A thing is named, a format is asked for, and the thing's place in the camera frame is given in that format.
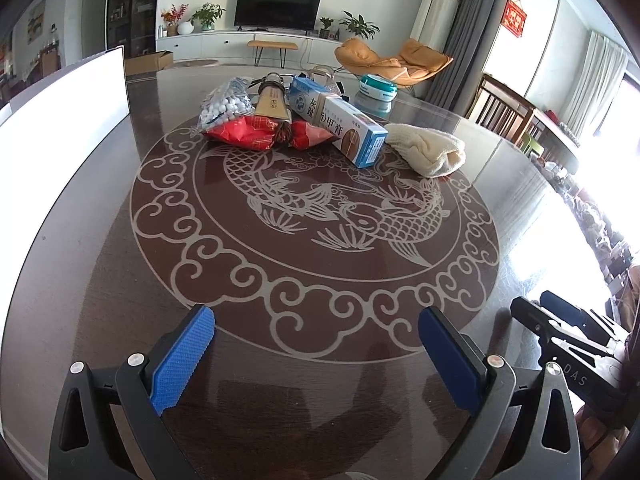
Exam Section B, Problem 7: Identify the long blue white box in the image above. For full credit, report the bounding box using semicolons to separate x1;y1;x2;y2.
289;76;390;169

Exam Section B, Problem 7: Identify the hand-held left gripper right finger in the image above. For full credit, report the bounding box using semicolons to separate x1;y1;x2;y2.
418;306;583;480

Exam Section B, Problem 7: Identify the framed wall painting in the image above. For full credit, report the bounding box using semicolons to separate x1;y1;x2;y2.
26;0;47;43

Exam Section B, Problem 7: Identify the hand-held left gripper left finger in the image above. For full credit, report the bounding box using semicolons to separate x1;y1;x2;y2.
48;304;217;480

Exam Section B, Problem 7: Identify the red snack packet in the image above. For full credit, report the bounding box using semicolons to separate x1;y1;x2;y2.
202;114;281;151
290;120;342;152

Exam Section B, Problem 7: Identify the white door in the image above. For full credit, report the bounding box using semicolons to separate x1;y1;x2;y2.
82;0;108;56

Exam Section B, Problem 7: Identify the cluttered sideboard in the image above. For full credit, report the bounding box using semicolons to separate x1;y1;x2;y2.
530;110;640;291

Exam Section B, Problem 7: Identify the bushy green potted plant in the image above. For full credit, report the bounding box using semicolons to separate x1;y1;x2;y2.
191;3;226;32

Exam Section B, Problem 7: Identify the bag of white balls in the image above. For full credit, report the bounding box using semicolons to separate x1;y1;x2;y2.
197;76;256;136

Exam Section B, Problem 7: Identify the dark glass display cabinet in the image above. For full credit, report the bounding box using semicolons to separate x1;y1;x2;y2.
105;0;163;58

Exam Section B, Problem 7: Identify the clear hair claw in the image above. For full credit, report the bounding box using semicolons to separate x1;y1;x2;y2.
306;66;337;86

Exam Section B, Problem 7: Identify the wooden bench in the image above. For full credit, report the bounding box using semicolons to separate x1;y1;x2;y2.
248;40;299;67

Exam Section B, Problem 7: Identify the cream knitted hat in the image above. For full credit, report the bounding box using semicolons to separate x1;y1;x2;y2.
384;123;467;178

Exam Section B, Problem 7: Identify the broad leaf potted plant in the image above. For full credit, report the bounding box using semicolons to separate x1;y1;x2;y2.
339;10;380;41

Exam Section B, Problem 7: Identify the orange lounge chair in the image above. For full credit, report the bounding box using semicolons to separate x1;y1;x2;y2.
334;36;454;92

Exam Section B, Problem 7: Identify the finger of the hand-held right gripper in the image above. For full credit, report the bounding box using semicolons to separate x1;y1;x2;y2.
539;290;627;342
510;296;567;342

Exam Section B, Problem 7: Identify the teal white round tub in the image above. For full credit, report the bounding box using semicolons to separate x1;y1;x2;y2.
356;74;399;107

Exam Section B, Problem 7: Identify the person's right hand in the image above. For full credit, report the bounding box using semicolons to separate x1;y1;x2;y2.
575;404;629;462

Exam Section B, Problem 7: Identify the red flower bouquet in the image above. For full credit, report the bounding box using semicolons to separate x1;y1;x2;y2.
161;4;190;37

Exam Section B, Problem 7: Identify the white television cabinet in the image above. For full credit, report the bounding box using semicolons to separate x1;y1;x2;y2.
156;29;361;65

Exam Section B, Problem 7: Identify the red wall hanging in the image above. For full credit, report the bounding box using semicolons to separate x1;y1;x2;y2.
504;0;527;37

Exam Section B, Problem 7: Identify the white sheer curtain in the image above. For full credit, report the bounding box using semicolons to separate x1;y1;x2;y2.
560;30;631;136

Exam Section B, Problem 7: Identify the dark wooden chair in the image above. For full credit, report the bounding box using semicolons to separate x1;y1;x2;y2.
465;74;538;146

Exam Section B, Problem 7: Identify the tan cardboard box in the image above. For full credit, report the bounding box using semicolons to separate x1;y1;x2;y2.
254;74;294;124

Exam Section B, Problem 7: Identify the black television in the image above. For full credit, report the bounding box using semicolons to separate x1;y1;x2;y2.
234;0;322;32

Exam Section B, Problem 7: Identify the grey curtain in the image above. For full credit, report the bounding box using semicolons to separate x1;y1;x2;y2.
425;0;518;111

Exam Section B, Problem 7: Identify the covered standing air conditioner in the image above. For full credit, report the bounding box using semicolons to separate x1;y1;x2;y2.
407;0;466;53

